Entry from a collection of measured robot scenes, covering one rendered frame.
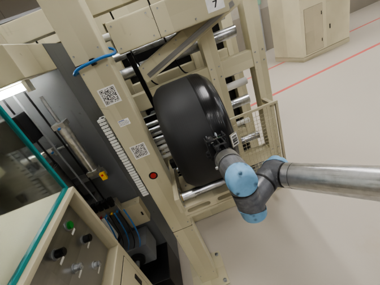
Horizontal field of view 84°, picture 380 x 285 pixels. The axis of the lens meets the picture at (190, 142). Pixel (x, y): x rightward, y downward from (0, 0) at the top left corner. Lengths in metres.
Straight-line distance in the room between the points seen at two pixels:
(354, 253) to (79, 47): 2.00
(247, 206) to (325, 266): 1.33
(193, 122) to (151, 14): 0.60
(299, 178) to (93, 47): 0.84
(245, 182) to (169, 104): 0.50
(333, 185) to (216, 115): 0.48
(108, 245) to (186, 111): 0.72
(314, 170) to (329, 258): 1.35
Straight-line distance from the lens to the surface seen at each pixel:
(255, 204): 0.60
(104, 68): 0.95
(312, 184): 0.61
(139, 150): 1.05
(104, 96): 0.97
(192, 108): 0.86
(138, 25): 1.19
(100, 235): 1.11
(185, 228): 1.40
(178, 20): 1.21
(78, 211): 1.03
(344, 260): 1.92
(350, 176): 0.58
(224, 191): 1.15
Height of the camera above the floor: 1.65
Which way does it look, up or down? 28 degrees down
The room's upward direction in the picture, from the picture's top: 22 degrees counter-clockwise
